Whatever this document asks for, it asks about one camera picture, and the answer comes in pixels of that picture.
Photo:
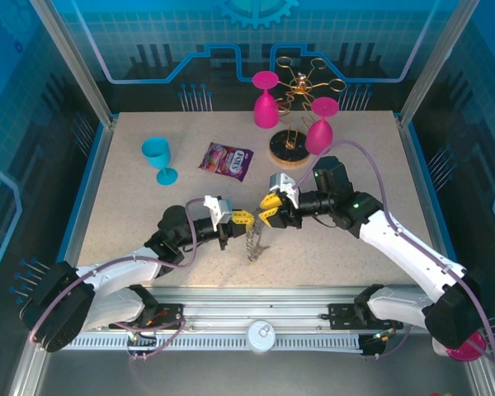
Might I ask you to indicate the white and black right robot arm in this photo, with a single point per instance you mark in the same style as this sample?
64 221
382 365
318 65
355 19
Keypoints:
408 251

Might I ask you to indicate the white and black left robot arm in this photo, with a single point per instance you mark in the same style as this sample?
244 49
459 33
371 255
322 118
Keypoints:
119 268

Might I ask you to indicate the pink plastic goblet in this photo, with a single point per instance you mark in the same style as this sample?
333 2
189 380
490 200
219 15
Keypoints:
319 138
266 111

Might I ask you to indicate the purple candy bag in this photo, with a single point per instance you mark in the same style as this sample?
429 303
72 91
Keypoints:
227 161

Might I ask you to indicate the blue plastic goblet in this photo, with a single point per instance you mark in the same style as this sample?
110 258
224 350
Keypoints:
156 150

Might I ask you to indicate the white round can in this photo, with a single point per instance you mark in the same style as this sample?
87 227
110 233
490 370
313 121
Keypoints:
260 336

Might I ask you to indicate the pink plastic cup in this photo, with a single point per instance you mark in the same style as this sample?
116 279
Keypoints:
464 354

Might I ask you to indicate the wide aluminium base rail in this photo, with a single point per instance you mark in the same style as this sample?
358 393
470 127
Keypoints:
247 301

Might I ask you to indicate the aluminium side rail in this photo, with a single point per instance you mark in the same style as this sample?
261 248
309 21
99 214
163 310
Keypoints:
427 185
91 185

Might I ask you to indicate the aluminium frame post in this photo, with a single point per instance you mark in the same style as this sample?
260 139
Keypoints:
432 62
75 62

